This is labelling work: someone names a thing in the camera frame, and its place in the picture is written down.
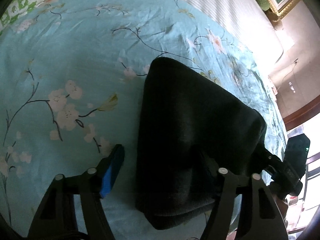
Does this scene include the black pants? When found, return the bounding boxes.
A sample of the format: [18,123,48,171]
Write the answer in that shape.
[135,57,266,230]

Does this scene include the dark wooden furniture edge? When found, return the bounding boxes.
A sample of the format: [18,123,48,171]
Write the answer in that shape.
[283,96,320,131]

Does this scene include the light blue floral bedsheet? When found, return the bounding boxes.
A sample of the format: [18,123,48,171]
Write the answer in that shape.
[1,0,287,239]

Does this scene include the right hand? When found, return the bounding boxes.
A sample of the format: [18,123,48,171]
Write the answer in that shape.
[272,194,289,228]

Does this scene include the white striped pillow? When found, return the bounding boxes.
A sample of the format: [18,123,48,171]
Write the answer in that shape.
[184,0,283,68]

